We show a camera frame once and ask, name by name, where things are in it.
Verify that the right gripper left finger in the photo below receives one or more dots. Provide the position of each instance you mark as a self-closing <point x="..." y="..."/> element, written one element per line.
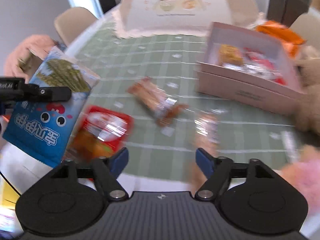
<point x="72" y="197"/>

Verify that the long biscuit pack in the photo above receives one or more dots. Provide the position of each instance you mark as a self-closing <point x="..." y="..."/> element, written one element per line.
<point x="206" y="137"/>

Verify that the brown teddy bear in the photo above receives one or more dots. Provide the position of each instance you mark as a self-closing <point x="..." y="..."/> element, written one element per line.
<point x="307" y="114"/>

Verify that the red chicken snack packet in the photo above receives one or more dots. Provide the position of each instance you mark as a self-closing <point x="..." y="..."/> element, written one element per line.
<point x="101" y="133"/>

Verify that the person left hand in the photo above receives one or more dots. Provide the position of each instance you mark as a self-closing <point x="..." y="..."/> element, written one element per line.
<point x="38" y="45"/>

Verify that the blue seaweed snack bag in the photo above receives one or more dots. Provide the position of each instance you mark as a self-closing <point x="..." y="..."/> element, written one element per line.
<point x="42" y="129"/>

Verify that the clear cracker pack red ends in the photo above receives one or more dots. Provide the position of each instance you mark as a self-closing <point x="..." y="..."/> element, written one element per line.
<point x="164" y="108"/>

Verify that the pink cardboard box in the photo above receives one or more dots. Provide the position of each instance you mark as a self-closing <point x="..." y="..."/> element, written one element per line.
<point x="234" y="83"/>

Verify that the white mesh food cover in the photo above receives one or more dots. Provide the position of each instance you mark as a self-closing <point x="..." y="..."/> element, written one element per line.
<point x="145" y="18"/>

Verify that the beige chair at left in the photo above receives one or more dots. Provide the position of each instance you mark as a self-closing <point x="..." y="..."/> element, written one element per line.
<point x="71" y="23"/>

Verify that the orange snack bag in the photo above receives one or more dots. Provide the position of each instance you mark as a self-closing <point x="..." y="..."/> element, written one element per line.
<point x="290" y="40"/>

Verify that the packaged round bread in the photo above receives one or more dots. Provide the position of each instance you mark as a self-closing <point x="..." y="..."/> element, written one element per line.
<point x="230" y="54"/>

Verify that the person right hand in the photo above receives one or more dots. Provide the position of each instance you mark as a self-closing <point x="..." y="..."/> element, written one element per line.
<point x="304" y="176"/>

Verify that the beige chair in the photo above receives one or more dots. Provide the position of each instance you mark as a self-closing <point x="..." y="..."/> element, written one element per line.
<point x="307" y="26"/>
<point x="71" y="23"/>

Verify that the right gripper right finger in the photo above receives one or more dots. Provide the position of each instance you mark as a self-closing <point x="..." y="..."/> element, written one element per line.
<point x="250" y="196"/>

